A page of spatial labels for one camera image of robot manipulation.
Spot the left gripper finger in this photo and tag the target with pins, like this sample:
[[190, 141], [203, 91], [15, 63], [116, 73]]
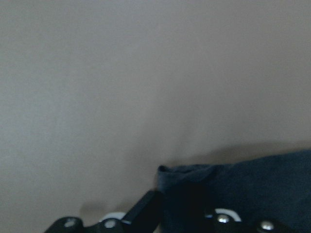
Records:
[[147, 211]]

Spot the black graphic t-shirt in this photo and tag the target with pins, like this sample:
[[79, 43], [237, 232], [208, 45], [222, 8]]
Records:
[[277, 186]]

